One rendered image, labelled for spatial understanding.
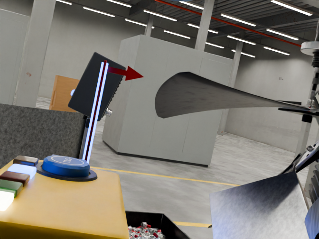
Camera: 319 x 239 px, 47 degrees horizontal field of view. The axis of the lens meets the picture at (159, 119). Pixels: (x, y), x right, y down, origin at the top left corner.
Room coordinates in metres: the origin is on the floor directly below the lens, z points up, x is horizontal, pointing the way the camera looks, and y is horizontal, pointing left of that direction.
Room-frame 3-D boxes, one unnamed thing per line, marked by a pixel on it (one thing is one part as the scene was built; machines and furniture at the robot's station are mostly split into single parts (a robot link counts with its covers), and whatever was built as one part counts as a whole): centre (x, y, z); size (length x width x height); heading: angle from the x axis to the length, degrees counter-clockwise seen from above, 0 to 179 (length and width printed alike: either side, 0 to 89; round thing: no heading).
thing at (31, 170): (0.28, 0.09, 1.08); 0.02 x 0.02 x 0.01; 9
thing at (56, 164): (0.31, 0.07, 1.08); 0.04 x 0.04 x 0.02
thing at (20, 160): (0.31, 0.10, 1.08); 0.02 x 0.02 x 0.01; 9
